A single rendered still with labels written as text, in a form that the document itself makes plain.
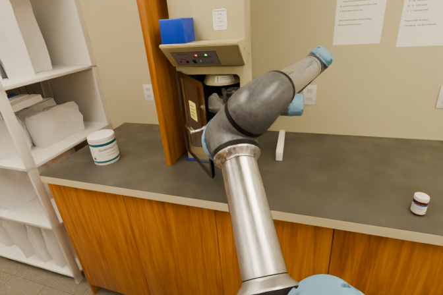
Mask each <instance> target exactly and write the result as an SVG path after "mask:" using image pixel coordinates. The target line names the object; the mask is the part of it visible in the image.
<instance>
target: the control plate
mask: <svg viewBox="0 0 443 295"><path fill-rule="evenodd" d="M204 54H207V56H205V55H204ZM171 55H172V57H173V58H174V59H175V61H176V62H177V64H178V65H220V64H221V63H220V60H219V59H218V56H217V54H216V51H193V52H176V53H171ZM195 55H197V56H195ZM192 60H196V61H197V63H193V61H192ZM206 60H207V62H206ZM211 60H213V61H211ZM180 61H182V63H180ZM186 61H189V63H186ZM200 61H202V62H200Z"/></svg>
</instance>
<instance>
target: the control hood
mask: <svg viewBox="0 0 443 295"><path fill-rule="evenodd" d="M159 47H160V49H161V50H162V52H163V53H164V55H165V56H166V57H167V58H168V60H169V62H170V63H171V64H172V65H173V66H174V67H195V66H227V65H245V64H246V48H245V38H241V39H228V40H203V41H192V42H189V43H180V44H167V45H163V44H162V45H160V46H159ZM193 51H216V54H217V56H218V59H219V60H220V63H221V64H220V65H178V64H177V62H176V61H175V59H174V58H173V57H172V55H171V53H176V52H193Z"/></svg>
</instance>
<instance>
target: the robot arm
mask: <svg viewBox="0 0 443 295"><path fill-rule="evenodd" d="M333 62H334V58H333V56H332V54H331V53H330V52H329V51H328V50H327V49H326V48H324V47H322V46H320V45H319V46H316V47H315V48H314V49H313V50H312V51H311V52H310V53H309V54H308V55H307V56H306V57H304V58H302V59H300V60H298V61H297V62H295V63H293V64H291V65H289V66H287V67H285V68H283V69H281V70H271V71H269V72H267V73H265V74H263V75H261V76H259V77H258V78H255V79H254V80H252V81H250V82H249V83H247V84H245V85H244V86H242V87H241V88H233V89H232V88H229V89H227V90H226V91H225V92H224V93H223V99H220V98H219V96H218V95H217V94H216V93H213V94H212V95H211V96H210V97H209V98H208V108H209V112H212V113H217V114H216V115H215V116H214V118H212V119H211V120H210V121H209V122H208V124H207V125H206V128H205V129H204V132H203V133H202V147H203V149H204V151H205V153H206V154H208V155H209V158H210V159H211V160H213V161H214V164H215V165H216V166H217V167H219V168H221V172H222V176H223V183H224V186H225V193H226V198H227V204H228V208H229V215H230V219H231V226H232V230H233V236H234V241H235V247H236V251H237V258H238V262H239V268H240V273H241V280H242V285H241V288H240V290H239V291H238V293H237V295H364V294H363V293H362V292H361V291H359V290H358V289H356V288H355V287H353V286H351V285H350V284H348V283H347V282H345V281H344V280H342V279H340V278H338V277H335V276H333V275H326V274H319V275H313V276H310V277H307V278H305V279H303V280H302V281H300V282H297V281H296V280H295V279H293V278H292V277H290V276H289V275H288V273H287V269H286V266H285V262H284V259H283V255H282V252H281V248H280V243H279V240H278V236H277V233H276V229H275V226H274V222H273V218H272V214H271V211H270V207H269V204H268V200H267V197H266V193H265V190H264V185H263V183H262V178H261V175H260V171H259V168H258V164H257V159H258V158H259V157H260V154H261V152H260V147H259V145H258V138H259V137H260V136H261V135H262V134H263V133H265V131H267V129H269V127H271V125H272V124H273V123H274V122H275V120H276V119H277V118H278V117H279V116H290V117H292V116H301V115H302V114H303V108H304V95H303V94H299V93H301V92H302V91H303V90H304V89H305V88H306V87H307V86H308V85H309V84H310V83H311V82H312V81H313V80H314V79H315V78H317V77H318V76H319V75H320V74H321V73H322V72H324V71H325V70H326V69H327V68H328V67H329V66H330V65H331V64H332V63H333Z"/></svg>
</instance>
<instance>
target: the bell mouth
mask: <svg viewBox="0 0 443 295"><path fill-rule="evenodd" d="M238 82H240V78H239V76H238V75H237V74H207V75H206V77H205V79H204V83H205V84H206V85H209V86H226V85H231V84H236V83H238Z"/></svg>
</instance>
